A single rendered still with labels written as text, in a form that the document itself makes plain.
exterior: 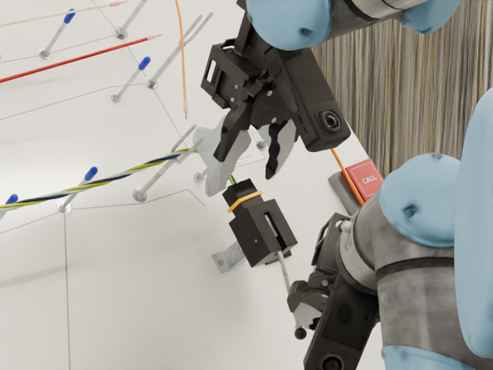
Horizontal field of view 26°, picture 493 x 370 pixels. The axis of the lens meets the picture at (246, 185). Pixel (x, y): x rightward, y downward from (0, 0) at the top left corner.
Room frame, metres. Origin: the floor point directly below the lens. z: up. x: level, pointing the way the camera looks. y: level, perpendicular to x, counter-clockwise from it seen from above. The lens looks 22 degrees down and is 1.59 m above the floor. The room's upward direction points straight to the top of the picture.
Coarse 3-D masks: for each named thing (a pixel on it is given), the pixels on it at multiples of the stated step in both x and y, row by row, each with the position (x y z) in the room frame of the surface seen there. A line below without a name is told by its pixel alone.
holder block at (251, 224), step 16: (256, 208) 1.04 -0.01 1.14; (272, 208) 1.05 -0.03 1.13; (240, 224) 1.04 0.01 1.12; (256, 224) 1.03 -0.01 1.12; (272, 224) 1.04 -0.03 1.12; (240, 240) 1.04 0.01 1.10; (272, 240) 1.02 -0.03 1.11; (288, 240) 1.03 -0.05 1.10; (256, 256) 1.02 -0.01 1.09; (272, 256) 1.03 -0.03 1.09
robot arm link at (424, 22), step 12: (432, 0) 0.90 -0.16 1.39; (444, 0) 0.91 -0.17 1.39; (456, 0) 0.94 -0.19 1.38; (408, 12) 0.91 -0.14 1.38; (420, 12) 0.90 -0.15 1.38; (432, 12) 0.91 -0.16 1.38; (444, 12) 0.93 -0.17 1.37; (372, 24) 0.89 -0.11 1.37; (408, 24) 0.92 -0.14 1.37; (420, 24) 0.91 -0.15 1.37; (432, 24) 0.92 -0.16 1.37
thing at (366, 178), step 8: (368, 160) 1.26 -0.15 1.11; (352, 168) 1.23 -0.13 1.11; (360, 168) 1.24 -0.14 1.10; (368, 168) 1.25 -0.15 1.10; (376, 168) 1.25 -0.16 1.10; (344, 176) 1.23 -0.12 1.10; (352, 176) 1.22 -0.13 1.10; (360, 176) 1.23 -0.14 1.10; (368, 176) 1.24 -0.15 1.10; (376, 176) 1.24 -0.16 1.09; (360, 184) 1.22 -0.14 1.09; (368, 184) 1.23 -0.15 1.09; (376, 184) 1.23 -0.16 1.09; (360, 192) 1.21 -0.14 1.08; (368, 192) 1.22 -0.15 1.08
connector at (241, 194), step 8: (240, 184) 1.07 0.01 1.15; (248, 184) 1.08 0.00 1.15; (224, 192) 1.07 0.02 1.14; (232, 192) 1.06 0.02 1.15; (240, 192) 1.06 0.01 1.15; (248, 192) 1.07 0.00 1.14; (232, 200) 1.06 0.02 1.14; (248, 200) 1.06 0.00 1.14; (256, 200) 1.06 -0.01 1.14; (240, 208) 1.05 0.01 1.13
